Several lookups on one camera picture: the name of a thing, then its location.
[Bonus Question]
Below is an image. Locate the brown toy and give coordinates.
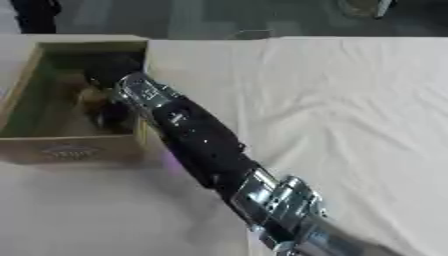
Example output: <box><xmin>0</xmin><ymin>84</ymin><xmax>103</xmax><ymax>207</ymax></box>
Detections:
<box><xmin>77</xmin><ymin>84</ymin><xmax>114</xmax><ymax>115</ymax></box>

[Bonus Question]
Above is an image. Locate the tan cardboard box green inside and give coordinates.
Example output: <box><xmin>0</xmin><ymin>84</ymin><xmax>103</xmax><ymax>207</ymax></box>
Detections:
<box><xmin>0</xmin><ymin>34</ymin><xmax>151</xmax><ymax>165</ymax></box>

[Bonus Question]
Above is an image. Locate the person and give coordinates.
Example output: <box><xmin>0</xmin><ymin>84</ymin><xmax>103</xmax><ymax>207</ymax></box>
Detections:
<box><xmin>8</xmin><ymin>0</ymin><xmax>63</xmax><ymax>35</ymax></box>

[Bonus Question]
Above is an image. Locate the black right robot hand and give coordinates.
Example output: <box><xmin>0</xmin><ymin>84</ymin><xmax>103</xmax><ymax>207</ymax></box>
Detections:
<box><xmin>80</xmin><ymin>59</ymin><xmax>147</xmax><ymax>134</ymax></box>

